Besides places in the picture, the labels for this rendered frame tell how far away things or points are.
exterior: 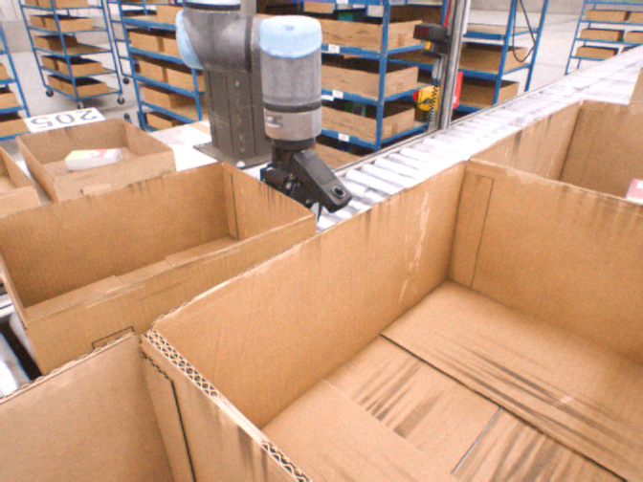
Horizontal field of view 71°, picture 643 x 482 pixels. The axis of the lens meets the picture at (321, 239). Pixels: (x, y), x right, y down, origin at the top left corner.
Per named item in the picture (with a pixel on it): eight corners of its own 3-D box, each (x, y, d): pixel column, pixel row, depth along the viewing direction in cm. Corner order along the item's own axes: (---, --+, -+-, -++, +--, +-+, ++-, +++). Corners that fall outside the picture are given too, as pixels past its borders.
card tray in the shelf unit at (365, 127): (316, 123, 239) (316, 104, 234) (354, 113, 257) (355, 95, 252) (375, 142, 214) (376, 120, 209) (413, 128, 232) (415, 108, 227)
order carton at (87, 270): (232, 235, 96) (223, 159, 87) (320, 303, 76) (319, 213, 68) (20, 311, 74) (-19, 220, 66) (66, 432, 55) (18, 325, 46)
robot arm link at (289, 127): (333, 105, 71) (287, 118, 65) (332, 136, 74) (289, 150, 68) (294, 96, 77) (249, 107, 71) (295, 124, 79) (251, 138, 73)
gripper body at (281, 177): (291, 187, 85) (289, 123, 79) (324, 201, 80) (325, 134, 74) (259, 200, 80) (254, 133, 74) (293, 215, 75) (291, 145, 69)
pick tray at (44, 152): (127, 148, 143) (120, 117, 138) (181, 186, 118) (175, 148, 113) (26, 170, 127) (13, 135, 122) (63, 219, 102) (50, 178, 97)
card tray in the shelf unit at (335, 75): (315, 85, 227) (314, 64, 222) (353, 76, 246) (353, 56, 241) (380, 98, 204) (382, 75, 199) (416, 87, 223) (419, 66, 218)
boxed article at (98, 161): (76, 163, 131) (72, 150, 129) (122, 160, 133) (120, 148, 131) (68, 171, 125) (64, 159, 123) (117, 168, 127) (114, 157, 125)
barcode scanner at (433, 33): (408, 55, 147) (413, 20, 143) (427, 56, 155) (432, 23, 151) (425, 58, 143) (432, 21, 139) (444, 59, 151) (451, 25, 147)
